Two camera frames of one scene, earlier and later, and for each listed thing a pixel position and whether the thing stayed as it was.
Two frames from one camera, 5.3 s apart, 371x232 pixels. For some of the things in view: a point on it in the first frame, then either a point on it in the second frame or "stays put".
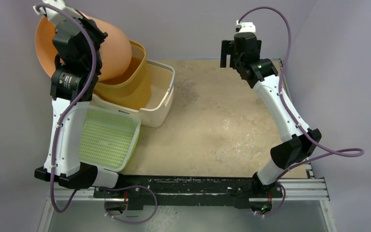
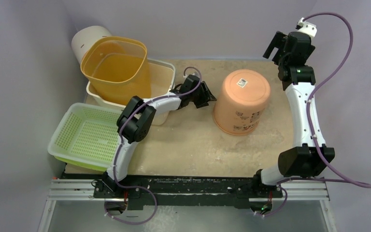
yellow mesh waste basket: [132, 89] stays put
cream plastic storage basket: [161, 79] stays put
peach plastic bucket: [115, 50] -> [241, 101]
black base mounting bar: [176, 192] stays put
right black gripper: [229, 53] -> [281, 45]
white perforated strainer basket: [108, 137] stays put
